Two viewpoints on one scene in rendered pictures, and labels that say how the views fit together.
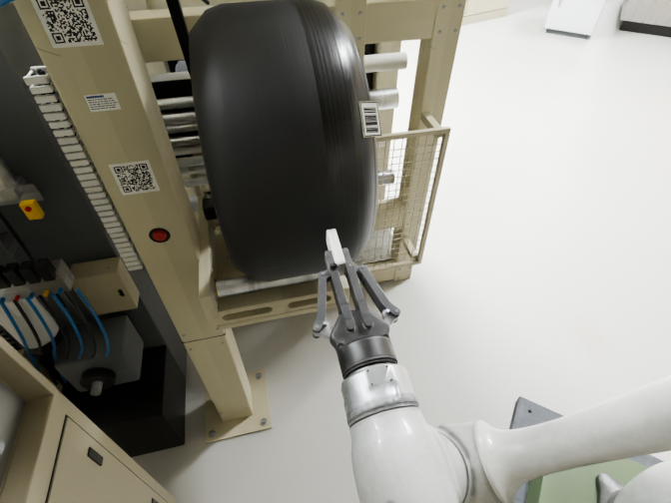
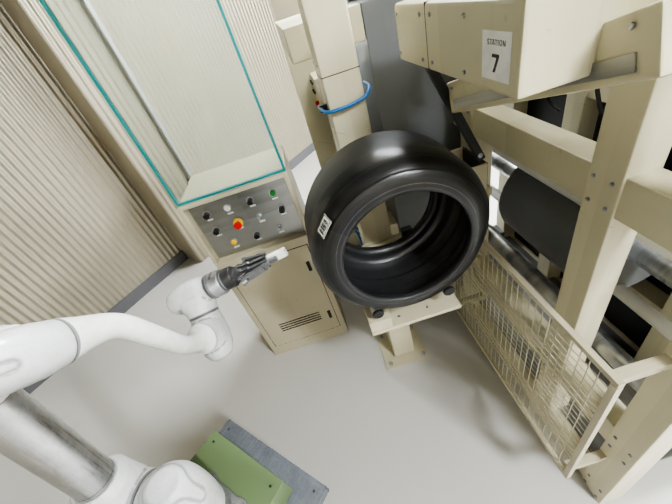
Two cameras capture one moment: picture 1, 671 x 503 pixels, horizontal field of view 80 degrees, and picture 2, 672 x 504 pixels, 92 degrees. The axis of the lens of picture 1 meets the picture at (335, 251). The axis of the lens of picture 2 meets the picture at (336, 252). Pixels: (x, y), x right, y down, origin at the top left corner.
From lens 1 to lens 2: 1.19 m
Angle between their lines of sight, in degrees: 73
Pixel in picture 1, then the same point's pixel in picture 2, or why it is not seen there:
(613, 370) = not seen: outside the picture
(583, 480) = (247, 490)
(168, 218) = not seen: hidden behind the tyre
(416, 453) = (187, 285)
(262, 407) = (400, 360)
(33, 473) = (280, 243)
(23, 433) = (294, 234)
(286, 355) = (445, 369)
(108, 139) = not seen: hidden behind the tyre
